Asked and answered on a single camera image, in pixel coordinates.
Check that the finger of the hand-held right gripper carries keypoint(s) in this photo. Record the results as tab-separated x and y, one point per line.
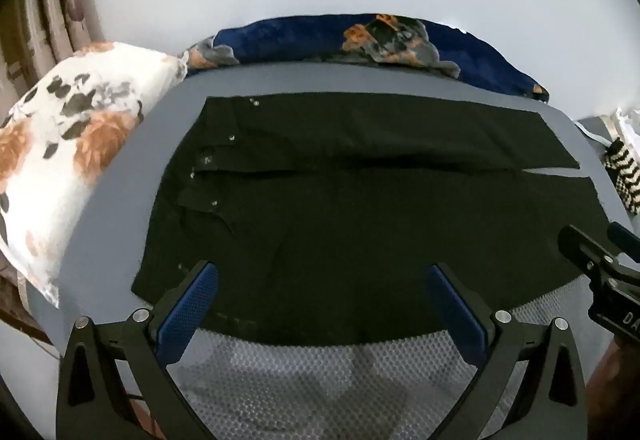
580	247
625	242

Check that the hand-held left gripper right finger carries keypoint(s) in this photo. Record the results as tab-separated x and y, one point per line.
452	307

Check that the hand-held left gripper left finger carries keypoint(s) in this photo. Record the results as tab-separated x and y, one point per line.
192	305

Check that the black pants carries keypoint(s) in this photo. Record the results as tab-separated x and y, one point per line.
360	220

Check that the black white striped cloth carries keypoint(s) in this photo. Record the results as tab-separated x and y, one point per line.
625	169

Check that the white floral pillow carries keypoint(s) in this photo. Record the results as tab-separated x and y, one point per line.
65	169

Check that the blue floral pillow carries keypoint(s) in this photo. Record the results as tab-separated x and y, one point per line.
320	37

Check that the beige curtain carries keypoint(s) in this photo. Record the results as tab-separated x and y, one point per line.
45	4

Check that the brown wooden bed frame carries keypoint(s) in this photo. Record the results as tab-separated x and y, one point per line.
15	300

